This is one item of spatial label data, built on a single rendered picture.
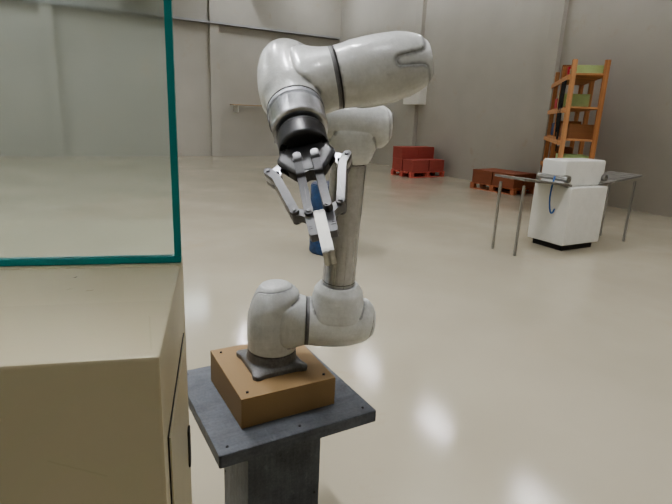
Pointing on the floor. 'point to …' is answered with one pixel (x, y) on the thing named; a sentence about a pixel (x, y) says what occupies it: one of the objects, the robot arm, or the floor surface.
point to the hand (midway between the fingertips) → (324, 236)
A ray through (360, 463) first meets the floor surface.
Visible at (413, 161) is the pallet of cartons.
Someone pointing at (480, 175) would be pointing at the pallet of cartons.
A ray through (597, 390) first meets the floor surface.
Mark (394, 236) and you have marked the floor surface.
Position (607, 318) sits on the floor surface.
